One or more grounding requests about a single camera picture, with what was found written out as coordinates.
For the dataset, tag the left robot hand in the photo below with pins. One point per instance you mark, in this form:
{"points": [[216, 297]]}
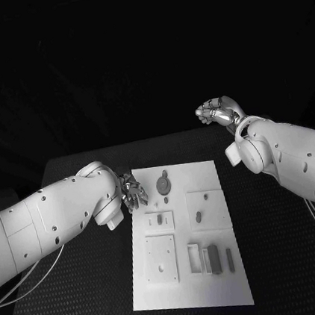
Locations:
{"points": [[132, 190]]}

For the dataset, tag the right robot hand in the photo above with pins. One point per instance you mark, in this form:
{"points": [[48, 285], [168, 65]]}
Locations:
{"points": [[223, 111]]}

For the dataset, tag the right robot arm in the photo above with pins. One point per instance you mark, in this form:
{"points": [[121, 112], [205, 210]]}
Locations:
{"points": [[287, 156]]}

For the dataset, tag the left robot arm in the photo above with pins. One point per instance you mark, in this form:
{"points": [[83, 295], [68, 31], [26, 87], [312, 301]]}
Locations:
{"points": [[54, 211]]}

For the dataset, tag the small grey peg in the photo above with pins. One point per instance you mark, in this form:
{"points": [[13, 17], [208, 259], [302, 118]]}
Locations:
{"points": [[166, 200]]}

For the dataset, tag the small grey gear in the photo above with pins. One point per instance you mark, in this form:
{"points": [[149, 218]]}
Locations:
{"points": [[164, 173]]}

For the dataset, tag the grey plug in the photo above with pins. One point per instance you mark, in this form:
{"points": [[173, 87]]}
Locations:
{"points": [[159, 219]]}

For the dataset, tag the grey oval peg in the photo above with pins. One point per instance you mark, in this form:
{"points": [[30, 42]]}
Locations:
{"points": [[198, 217]]}

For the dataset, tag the thin grey cylinder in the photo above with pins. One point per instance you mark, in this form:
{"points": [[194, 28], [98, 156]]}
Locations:
{"points": [[230, 260]]}

